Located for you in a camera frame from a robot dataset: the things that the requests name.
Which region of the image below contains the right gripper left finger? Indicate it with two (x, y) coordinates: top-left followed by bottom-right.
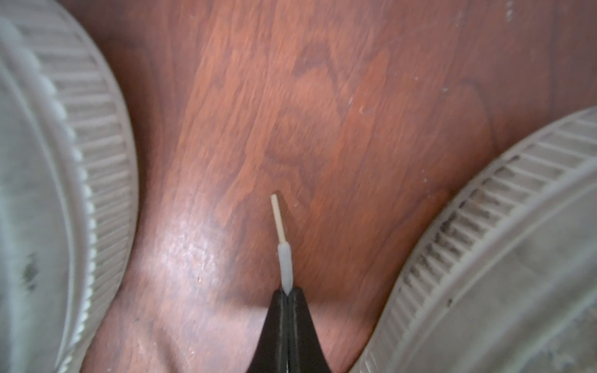
(247, 290), (289, 373)

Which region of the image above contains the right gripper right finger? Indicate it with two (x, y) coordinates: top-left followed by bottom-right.
(288, 288), (331, 373)

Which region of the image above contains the beige sneaker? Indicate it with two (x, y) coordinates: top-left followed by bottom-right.
(353, 108), (596, 372)
(1, 1), (139, 372)

